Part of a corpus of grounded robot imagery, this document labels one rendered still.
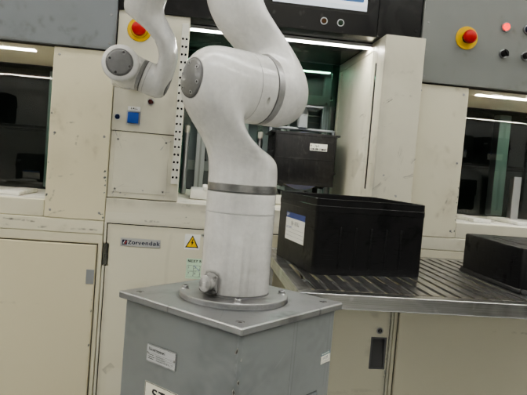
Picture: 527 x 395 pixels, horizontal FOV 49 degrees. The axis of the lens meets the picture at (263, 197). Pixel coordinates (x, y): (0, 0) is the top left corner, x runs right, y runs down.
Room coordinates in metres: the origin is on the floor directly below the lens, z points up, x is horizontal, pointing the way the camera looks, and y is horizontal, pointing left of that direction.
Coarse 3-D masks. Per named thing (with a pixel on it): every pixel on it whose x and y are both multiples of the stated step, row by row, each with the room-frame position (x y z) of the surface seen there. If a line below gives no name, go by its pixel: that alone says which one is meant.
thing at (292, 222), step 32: (288, 192) 1.50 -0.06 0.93; (288, 224) 1.47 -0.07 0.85; (320, 224) 1.30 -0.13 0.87; (352, 224) 1.32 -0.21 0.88; (384, 224) 1.34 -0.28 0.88; (416, 224) 1.37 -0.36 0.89; (288, 256) 1.46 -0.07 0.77; (320, 256) 1.30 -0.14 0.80; (352, 256) 1.32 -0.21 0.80; (384, 256) 1.34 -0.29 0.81; (416, 256) 1.37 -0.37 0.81
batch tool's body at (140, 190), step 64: (192, 0) 1.68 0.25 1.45; (384, 0) 1.75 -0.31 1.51; (320, 64) 2.24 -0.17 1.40; (384, 64) 1.70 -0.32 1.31; (128, 128) 1.67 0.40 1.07; (384, 128) 1.70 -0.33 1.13; (128, 192) 1.67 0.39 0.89; (384, 192) 1.70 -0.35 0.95; (128, 256) 1.67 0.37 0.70; (192, 256) 1.69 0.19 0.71; (384, 320) 1.76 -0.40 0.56; (384, 384) 1.77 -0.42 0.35
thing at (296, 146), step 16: (304, 112) 2.07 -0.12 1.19; (288, 128) 2.07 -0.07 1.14; (304, 128) 2.08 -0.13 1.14; (272, 144) 2.03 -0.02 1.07; (288, 144) 1.98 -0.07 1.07; (304, 144) 1.98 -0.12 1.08; (320, 144) 1.99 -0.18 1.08; (288, 160) 1.98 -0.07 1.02; (304, 160) 1.98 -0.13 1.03; (320, 160) 1.99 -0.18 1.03; (288, 176) 1.98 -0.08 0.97; (304, 176) 1.99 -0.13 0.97; (320, 176) 1.99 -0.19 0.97
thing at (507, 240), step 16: (480, 240) 1.45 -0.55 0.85; (496, 240) 1.41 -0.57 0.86; (512, 240) 1.43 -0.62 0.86; (464, 256) 1.52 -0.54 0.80; (480, 256) 1.44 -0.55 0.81; (496, 256) 1.37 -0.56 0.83; (512, 256) 1.30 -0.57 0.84; (464, 272) 1.51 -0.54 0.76; (480, 272) 1.44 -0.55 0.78; (496, 272) 1.36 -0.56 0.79; (512, 272) 1.30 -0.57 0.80; (512, 288) 1.29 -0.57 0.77
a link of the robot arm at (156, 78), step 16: (128, 0) 1.30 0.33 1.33; (144, 0) 1.29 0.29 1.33; (160, 0) 1.30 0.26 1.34; (144, 16) 1.30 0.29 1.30; (160, 16) 1.33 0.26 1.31; (160, 32) 1.32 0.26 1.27; (160, 48) 1.33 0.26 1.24; (176, 48) 1.38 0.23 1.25; (160, 64) 1.35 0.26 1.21; (144, 80) 1.37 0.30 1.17; (160, 80) 1.37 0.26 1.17; (160, 96) 1.40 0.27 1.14
